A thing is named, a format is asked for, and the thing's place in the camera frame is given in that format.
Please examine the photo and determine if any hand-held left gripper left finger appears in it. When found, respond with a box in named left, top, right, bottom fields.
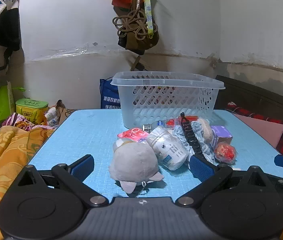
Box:
left=19, top=154, right=109, bottom=207

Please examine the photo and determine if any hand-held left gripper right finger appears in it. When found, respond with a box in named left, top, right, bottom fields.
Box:
left=175, top=154, right=279, bottom=207

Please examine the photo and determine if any red ball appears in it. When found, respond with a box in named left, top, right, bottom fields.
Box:
left=214, top=142, right=237, bottom=165

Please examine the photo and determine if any black hair claw clip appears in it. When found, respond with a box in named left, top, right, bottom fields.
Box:
left=179, top=112, right=203, bottom=157

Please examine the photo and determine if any light blue scrunchie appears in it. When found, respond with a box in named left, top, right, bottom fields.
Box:
left=173, top=120, right=218, bottom=165

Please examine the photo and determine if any white plastic-wrapped bottle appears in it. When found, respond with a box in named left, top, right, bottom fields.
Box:
left=146, top=126, right=189, bottom=171

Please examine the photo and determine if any purple small box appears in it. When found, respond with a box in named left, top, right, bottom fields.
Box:
left=210, top=125, right=233, bottom=148

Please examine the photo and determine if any red packet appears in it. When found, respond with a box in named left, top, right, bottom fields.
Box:
left=174, top=116, right=199, bottom=126

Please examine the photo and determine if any grey plush toy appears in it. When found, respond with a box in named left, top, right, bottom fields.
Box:
left=109, top=140, right=165, bottom=193

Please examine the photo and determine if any clear water bottle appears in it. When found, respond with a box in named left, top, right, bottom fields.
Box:
left=142, top=119, right=179, bottom=133

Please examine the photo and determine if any pink snack packet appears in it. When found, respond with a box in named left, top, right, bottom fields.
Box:
left=117, top=127, right=149, bottom=144

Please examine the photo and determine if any clear plastic basket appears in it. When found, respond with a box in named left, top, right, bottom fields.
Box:
left=111, top=71, right=225, bottom=128

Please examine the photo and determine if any brown paper bag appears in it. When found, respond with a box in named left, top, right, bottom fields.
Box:
left=56, top=100, right=78, bottom=126

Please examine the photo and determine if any blue tote bag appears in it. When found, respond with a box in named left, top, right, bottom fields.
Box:
left=100, top=78, right=122, bottom=110

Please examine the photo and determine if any dark wooden headboard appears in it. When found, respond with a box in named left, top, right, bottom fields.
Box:
left=215, top=75, right=283, bottom=158

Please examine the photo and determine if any green tin box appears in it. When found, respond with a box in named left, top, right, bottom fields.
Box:
left=15, top=98, right=49, bottom=125

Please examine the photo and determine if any floral blanket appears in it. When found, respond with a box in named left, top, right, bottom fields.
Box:
left=2, top=112, right=57, bottom=133

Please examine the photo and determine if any orange patterned blanket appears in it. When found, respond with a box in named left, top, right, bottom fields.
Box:
left=0, top=125, right=57, bottom=240

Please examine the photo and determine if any green paper bag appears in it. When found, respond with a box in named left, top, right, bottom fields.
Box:
left=0, top=81, right=26, bottom=123

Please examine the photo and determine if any brown hanging bag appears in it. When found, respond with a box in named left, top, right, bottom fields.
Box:
left=118, top=7, right=160, bottom=55

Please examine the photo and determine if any wall socket with charger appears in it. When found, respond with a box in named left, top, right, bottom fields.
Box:
left=131, top=55, right=145, bottom=72

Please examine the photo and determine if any yellow patterned lanyard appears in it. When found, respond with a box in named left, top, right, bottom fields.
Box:
left=143, top=0, right=155, bottom=39

